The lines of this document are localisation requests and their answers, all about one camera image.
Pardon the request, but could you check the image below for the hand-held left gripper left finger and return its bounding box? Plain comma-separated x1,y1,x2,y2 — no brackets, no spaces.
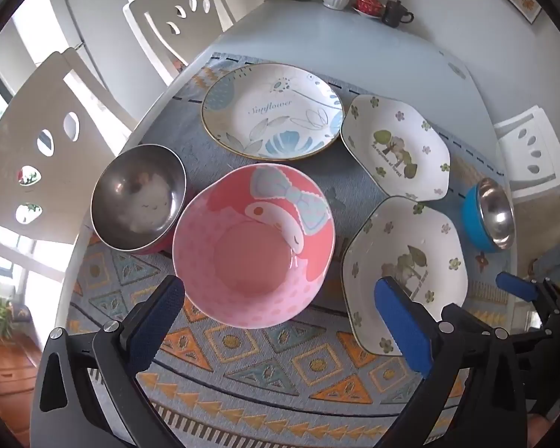
30,274,186,448

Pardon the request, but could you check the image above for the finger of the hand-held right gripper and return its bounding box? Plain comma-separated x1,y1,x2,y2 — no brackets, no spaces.
495,271,560,337

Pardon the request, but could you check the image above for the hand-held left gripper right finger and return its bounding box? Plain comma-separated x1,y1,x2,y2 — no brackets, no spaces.
373,276,560,448

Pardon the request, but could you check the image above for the hexagonal tree print plate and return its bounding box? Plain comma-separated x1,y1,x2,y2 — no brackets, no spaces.
340,195,470,358
340,94,451,202

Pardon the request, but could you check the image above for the pink cartoon ceramic bowl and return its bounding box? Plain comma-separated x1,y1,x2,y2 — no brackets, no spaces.
172,163,337,328

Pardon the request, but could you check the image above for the steel bowl with pink outside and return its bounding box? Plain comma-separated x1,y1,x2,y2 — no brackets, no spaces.
90,144,188,255

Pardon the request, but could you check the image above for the steel bowl with blue outside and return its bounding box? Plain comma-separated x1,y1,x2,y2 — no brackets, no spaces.
462,177,516,253

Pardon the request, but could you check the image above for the wooden cabinet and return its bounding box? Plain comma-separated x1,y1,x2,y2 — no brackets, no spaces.
0,333,43,448

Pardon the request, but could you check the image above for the grey patterned table mat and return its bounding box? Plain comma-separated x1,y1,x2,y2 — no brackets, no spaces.
68,51,514,448

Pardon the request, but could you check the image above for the white dining chair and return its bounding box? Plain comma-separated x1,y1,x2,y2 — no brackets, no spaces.
122,0,238,82
494,105,560,203
0,49,138,246

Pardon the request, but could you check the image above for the round floral plate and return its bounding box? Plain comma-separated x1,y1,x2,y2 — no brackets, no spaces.
200,63,345,162

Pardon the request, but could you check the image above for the black mug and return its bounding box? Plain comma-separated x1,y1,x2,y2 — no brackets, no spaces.
382,0,415,29

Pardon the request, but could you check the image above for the white saucer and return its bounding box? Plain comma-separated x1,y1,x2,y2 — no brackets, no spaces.
353,4,386,20

